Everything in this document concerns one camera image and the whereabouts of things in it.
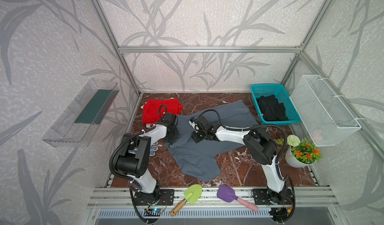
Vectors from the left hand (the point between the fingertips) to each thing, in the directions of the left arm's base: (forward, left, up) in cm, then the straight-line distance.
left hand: (177, 131), depth 96 cm
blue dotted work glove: (-11, +14, -2) cm, 18 cm away
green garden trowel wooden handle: (-35, -12, 0) cm, 37 cm away
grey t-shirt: (-18, -14, -1) cm, 23 cm away
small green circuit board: (-43, +6, -3) cm, 43 cm away
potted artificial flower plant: (-19, -66, +12) cm, 70 cm away
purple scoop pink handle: (-35, -29, 0) cm, 46 cm away
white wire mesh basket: (-11, -69, +33) cm, 78 cm away
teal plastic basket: (+27, -76, +5) cm, 81 cm away
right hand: (0, -10, 0) cm, 10 cm away
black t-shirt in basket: (+16, -64, +4) cm, 66 cm away
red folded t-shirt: (+20, +23, -4) cm, 31 cm away
